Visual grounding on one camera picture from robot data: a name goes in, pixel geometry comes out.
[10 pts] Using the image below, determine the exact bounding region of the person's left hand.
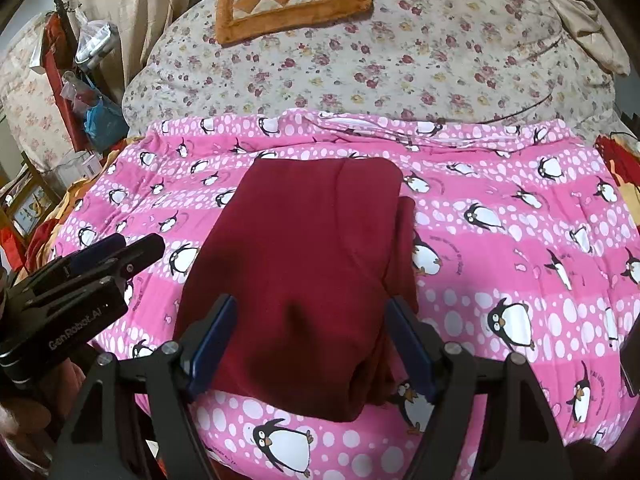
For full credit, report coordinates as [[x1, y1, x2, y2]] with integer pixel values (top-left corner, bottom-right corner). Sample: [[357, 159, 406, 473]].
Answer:
[[0, 355, 86, 461]]

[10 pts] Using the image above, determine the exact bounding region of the wooden chair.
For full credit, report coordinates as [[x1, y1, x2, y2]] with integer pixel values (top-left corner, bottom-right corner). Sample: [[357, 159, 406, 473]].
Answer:
[[0, 152, 56, 261]]

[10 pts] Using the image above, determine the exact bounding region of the clear plastic bag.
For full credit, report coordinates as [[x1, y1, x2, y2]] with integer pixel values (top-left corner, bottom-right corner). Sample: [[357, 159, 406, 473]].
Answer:
[[75, 20, 121, 70]]

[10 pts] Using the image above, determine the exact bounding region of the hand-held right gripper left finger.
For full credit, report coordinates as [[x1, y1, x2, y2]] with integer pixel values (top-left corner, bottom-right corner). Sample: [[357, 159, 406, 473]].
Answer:
[[52, 294, 238, 480]]

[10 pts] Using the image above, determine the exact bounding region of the red and yellow blanket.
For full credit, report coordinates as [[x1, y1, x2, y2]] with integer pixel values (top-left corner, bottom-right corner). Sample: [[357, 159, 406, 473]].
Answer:
[[595, 132, 640, 201]]

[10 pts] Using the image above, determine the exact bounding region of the beige curtain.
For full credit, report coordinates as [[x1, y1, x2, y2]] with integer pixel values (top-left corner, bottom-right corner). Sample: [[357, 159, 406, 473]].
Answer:
[[60, 0, 201, 106]]

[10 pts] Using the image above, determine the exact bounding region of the beige cloth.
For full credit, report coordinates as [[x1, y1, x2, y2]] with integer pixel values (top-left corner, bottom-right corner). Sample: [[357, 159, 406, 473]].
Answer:
[[510, 0, 631, 76]]

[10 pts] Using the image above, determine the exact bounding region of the blue plastic bag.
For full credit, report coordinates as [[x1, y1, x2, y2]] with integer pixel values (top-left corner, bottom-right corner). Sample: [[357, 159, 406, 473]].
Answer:
[[82, 97, 128, 153]]

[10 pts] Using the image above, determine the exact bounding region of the white box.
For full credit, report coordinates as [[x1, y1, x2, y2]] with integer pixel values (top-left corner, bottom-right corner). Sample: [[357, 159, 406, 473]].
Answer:
[[60, 152, 101, 182]]

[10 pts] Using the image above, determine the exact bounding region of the red wooden rack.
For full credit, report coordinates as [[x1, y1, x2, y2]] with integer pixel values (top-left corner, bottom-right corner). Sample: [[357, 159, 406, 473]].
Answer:
[[42, 0, 96, 153]]

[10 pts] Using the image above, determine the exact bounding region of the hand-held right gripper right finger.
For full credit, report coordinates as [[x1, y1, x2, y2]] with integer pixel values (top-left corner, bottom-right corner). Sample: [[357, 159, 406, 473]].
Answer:
[[385, 296, 576, 480]]

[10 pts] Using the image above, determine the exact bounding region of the maroon garment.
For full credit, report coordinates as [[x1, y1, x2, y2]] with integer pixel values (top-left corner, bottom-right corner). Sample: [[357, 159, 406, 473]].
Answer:
[[172, 156, 418, 423]]

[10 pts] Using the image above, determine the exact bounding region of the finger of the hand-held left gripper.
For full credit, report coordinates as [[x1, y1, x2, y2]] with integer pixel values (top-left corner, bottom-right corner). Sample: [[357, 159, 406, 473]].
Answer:
[[52, 233, 127, 278], [95, 232, 166, 286]]

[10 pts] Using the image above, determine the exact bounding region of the pink penguin print blanket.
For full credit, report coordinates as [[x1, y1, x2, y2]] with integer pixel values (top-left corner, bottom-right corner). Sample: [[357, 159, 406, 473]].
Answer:
[[52, 110, 640, 480]]

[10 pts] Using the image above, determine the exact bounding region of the orange checkered cushion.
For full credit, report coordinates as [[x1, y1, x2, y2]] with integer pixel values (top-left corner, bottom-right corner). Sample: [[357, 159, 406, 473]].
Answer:
[[215, 0, 373, 46]]

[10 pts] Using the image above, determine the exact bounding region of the floral bed quilt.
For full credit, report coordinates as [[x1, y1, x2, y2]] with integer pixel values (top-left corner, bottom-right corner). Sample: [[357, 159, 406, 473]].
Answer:
[[122, 0, 626, 128]]

